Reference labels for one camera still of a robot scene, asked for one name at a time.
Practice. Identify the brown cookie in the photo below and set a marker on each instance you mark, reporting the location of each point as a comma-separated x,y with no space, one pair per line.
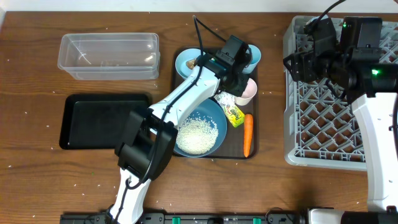
191,64

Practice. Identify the yellow foil snack wrapper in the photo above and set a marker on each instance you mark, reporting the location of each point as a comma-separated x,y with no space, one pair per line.
227,102

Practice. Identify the grey dishwasher rack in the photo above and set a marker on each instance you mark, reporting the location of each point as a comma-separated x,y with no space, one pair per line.
319,129

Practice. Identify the light blue small bowl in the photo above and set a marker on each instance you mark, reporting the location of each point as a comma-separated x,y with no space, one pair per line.
181,59

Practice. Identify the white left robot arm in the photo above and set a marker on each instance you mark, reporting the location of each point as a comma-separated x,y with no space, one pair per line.
149,136

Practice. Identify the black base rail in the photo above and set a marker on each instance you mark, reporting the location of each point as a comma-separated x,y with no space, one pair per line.
273,216

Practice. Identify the light blue cup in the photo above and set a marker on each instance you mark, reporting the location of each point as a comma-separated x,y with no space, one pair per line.
256,56

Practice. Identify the clear plastic bin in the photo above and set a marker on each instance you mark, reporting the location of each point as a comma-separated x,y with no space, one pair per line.
110,56

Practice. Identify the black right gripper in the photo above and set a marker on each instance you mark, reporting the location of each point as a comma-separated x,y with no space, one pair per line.
301,63

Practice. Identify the pink cup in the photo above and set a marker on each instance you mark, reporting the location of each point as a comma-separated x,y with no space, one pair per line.
248,94

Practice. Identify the brown serving tray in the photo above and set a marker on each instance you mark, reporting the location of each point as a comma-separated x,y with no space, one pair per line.
229,143

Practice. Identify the black waste tray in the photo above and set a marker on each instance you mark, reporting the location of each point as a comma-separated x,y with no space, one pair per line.
96,121

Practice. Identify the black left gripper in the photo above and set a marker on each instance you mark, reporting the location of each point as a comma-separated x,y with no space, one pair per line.
239,83

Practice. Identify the dark blue plate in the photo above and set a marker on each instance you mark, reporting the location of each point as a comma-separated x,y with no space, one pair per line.
202,133

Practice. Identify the orange carrot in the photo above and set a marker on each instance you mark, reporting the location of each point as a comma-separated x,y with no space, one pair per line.
248,132

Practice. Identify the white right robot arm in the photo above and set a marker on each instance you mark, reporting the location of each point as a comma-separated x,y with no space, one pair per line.
370,87

